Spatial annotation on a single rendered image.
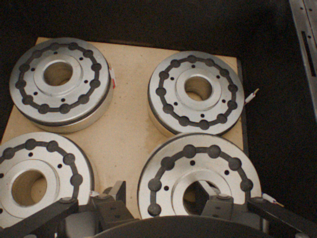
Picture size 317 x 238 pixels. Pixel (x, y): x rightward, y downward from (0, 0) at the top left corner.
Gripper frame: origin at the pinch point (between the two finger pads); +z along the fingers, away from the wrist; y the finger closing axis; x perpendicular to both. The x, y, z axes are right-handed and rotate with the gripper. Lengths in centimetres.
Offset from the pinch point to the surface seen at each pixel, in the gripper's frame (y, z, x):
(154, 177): -0.5, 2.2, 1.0
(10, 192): -12.4, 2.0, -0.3
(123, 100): -4.1, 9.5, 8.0
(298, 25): 11.6, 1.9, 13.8
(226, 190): 5.1, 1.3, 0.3
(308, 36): 12.3, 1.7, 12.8
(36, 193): -12.0, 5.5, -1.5
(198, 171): 2.9, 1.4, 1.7
